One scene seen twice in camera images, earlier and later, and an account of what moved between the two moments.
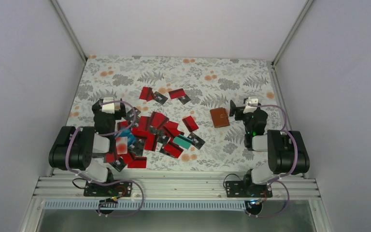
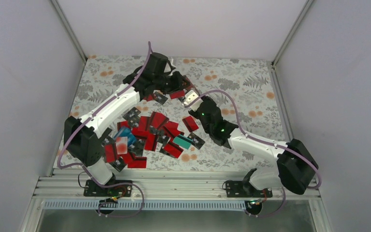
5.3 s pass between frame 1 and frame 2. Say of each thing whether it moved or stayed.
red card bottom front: stayed
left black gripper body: moved
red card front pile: stayed
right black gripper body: moved
